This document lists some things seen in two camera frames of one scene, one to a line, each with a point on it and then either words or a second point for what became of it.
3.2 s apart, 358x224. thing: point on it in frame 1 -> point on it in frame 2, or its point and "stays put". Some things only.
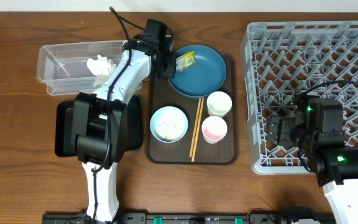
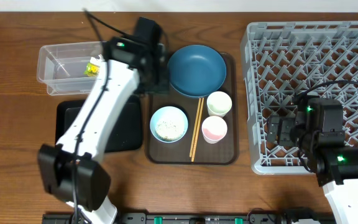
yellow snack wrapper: [185, 61] -> [92, 70]
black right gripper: [278, 129] stays put
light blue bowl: [168, 124] stays put
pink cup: [214, 129] stays put
